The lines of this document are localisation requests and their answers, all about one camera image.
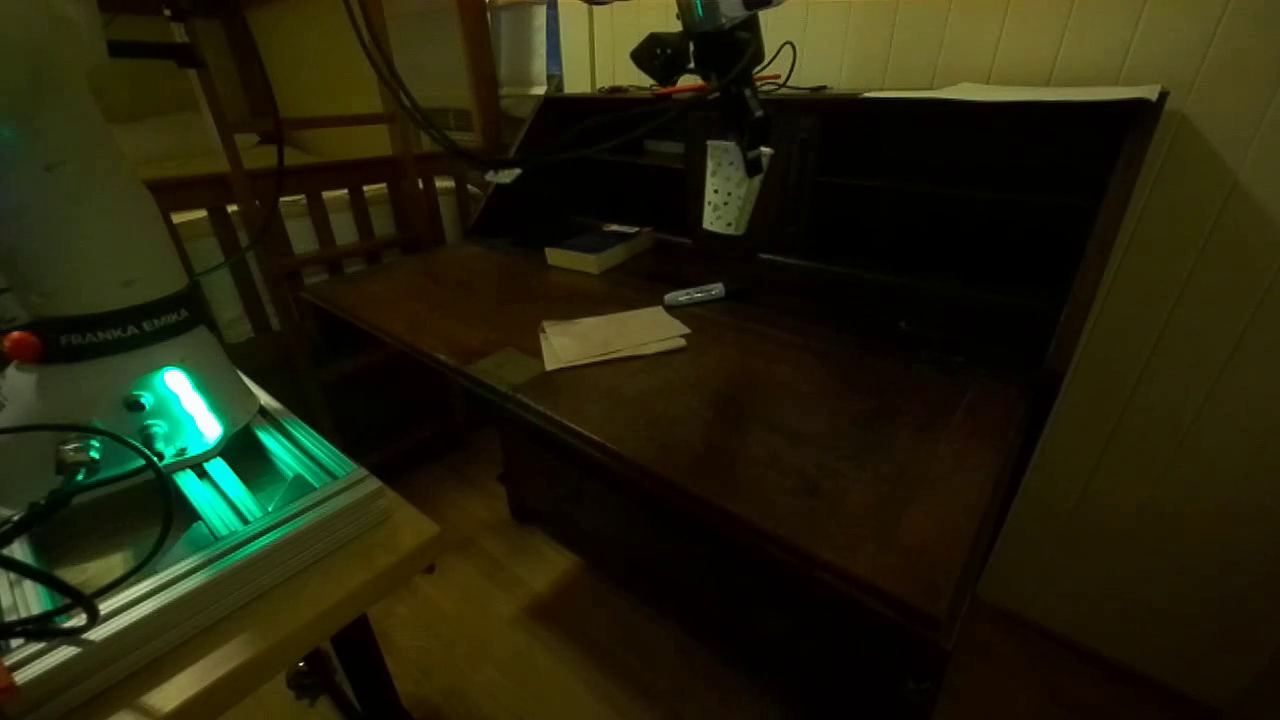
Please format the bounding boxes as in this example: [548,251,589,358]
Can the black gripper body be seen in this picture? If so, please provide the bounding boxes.
[682,26,774,147]

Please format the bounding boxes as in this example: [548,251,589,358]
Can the white speckled paper cup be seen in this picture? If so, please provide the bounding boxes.
[697,137,770,239]

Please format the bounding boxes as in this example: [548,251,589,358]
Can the dark blue book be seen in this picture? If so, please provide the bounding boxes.
[541,222,656,280]

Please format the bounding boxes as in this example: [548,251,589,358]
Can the silver metal cylinder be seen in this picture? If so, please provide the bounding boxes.
[484,0,555,99]

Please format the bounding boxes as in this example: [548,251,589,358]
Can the dark wooden secretary desk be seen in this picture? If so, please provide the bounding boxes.
[299,84,1172,720]

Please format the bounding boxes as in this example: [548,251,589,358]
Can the small brown paper piece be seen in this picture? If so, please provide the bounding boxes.
[467,343,543,393]

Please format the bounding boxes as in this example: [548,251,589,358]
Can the dark wooden slatted chair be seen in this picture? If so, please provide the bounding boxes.
[142,152,450,393]

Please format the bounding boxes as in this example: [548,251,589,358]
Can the aluminium robot mounting table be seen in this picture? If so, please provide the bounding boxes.
[0,373,445,720]

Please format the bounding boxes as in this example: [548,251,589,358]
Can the red round button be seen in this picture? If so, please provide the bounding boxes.
[0,322,49,369]

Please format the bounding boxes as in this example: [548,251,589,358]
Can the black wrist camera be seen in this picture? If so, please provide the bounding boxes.
[628,22,699,91]

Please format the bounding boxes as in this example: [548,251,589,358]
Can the brown wooden post frame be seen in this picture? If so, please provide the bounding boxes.
[96,0,514,376]

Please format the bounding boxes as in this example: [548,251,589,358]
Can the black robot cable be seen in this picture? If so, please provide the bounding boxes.
[338,0,534,174]

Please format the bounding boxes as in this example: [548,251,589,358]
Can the black cable with plug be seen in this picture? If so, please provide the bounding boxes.
[0,419,176,642]

